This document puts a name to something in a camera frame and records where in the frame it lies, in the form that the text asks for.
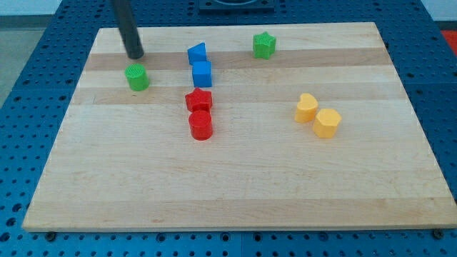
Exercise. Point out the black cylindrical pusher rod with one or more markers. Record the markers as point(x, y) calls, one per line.
point(127, 28)

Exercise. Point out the yellow hexagon block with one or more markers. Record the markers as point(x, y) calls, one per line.
point(326, 123)

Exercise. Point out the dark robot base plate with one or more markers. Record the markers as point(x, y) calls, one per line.
point(223, 6)

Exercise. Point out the blue triangle block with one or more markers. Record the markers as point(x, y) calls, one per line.
point(197, 53)

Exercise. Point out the red cylinder block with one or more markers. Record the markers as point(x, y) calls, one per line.
point(200, 123)

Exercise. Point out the red star block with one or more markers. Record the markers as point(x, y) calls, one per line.
point(199, 100)

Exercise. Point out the green cylinder block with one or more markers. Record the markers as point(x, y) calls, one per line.
point(136, 77)

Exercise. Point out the yellow heart block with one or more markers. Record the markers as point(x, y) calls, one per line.
point(306, 108)

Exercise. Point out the blue cube block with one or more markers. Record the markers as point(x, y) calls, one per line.
point(201, 74)

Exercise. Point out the green star block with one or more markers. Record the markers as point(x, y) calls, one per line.
point(264, 45)

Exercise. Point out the wooden board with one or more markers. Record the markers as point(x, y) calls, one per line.
point(126, 161)

